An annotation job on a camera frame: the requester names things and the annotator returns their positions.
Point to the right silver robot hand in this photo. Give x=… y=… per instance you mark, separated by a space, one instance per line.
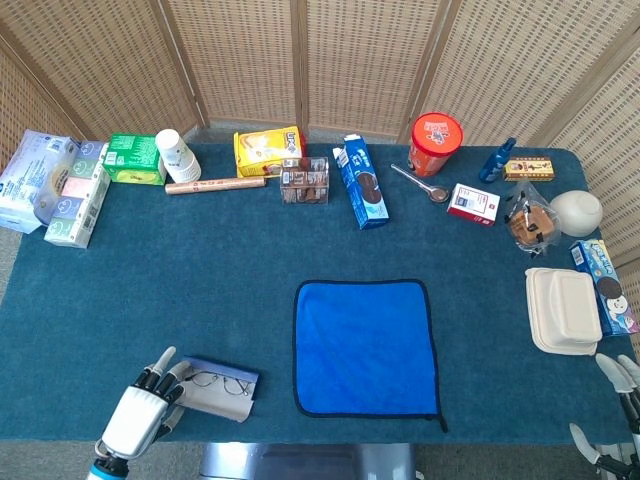
x=617 y=375

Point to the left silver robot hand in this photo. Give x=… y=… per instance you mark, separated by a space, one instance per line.
x=135 y=420

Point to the blue glasses case white lining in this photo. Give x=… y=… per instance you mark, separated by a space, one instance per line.
x=220 y=400

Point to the black wire eyeglasses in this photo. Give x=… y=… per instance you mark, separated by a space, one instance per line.
x=222 y=384

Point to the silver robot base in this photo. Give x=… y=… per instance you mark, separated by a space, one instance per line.
x=310 y=462

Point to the blue cleaning cloth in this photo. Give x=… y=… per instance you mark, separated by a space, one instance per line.
x=365 y=350

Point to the beige lunch container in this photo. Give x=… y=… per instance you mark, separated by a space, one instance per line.
x=562 y=310

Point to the blue cartoon cookie box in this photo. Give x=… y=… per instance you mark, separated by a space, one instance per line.
x=607 y=287

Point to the white bowl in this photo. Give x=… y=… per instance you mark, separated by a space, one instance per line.
x=577 y=212

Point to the clear bag of cookies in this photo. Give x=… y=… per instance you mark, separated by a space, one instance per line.
x=532 y=222

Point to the pastel tissue multipack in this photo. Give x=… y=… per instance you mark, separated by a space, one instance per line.
x=75 y=210

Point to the teal table cloth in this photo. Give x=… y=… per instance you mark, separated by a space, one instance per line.
x=260 y=240

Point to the small yellow brown box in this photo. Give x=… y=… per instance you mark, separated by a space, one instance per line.
x=529 y=169

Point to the red and white box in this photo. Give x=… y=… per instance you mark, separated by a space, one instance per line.
x=472 y=204

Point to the blue spray bottle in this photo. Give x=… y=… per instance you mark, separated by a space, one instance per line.
x=495 y=162

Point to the wooden rolling pin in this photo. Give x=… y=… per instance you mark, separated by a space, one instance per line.
x=215 y=185

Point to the metal spoon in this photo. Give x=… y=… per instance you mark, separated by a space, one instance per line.
x=439 y=194

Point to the pale blue wipes pack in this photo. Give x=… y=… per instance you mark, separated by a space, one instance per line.
x=30 y=180

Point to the green tissue pack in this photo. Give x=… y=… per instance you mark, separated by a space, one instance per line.
x=132 y=157

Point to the white paper cup stack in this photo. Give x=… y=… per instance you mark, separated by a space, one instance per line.
x=177 y=157

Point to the clear box of cookies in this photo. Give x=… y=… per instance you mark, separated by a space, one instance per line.
x=304 y=181

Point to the orange tub red lid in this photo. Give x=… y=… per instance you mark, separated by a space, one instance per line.
x=435 y=142

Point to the yellow cracker box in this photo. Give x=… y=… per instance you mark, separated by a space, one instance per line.
x=267 y=150

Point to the long blue cookie box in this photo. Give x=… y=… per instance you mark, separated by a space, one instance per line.
x=362 y=185

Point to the woven folding screen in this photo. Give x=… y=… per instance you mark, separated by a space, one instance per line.
x=250 y=50

